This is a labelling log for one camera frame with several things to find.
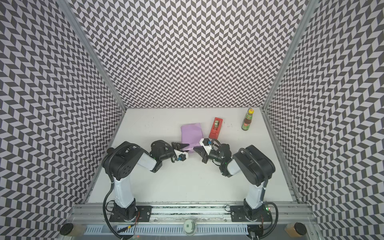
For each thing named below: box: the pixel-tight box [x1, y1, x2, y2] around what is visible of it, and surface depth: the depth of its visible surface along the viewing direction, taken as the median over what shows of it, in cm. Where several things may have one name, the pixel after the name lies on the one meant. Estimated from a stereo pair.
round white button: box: [183, 219, 197, 236], surface depth 62 cm
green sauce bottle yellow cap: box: [241, 108, 255, 131], surface depth 98 cm
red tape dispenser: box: [208, 117, 223, 140], surface depth 102 cm
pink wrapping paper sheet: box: [181, 123, 204, 153], surface depth 103 cm
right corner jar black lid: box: [294, 222, 307, 236], surface depth 64 cm
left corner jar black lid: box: [59, 222, 74, 236], surface depth 61 cm
